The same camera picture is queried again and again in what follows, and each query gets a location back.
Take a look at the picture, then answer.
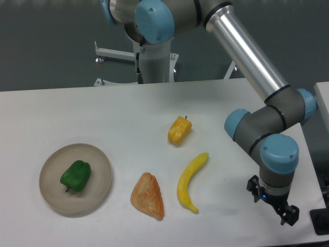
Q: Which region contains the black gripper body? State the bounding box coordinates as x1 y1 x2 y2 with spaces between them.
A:
260 185 290 207

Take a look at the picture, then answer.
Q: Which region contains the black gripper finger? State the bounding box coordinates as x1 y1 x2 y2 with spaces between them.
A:
246 175 264 203
272 201 299 226

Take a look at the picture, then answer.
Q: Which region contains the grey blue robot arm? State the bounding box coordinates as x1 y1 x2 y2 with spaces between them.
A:
100 1 316 225

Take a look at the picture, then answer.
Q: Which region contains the yellow toy pepper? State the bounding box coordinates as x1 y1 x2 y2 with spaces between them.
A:
167 116 192 146

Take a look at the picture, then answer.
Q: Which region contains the green toy pepper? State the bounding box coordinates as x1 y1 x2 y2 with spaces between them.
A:
60 160 91 192

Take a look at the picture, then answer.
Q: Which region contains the beige round plate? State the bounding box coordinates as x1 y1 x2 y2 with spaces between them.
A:
39 144 113 217

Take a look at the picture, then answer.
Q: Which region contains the black device at table edge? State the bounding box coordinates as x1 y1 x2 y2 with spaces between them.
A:
309 208 328 236

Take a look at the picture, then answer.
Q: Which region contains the yellow toy banana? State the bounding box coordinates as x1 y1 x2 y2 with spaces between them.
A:
176 152 209 214

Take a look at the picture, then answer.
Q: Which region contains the orange toy pastry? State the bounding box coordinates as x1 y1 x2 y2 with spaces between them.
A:
130 172 165 221

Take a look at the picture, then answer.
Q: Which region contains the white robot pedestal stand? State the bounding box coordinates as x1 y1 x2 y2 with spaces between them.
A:
93 38 241 87

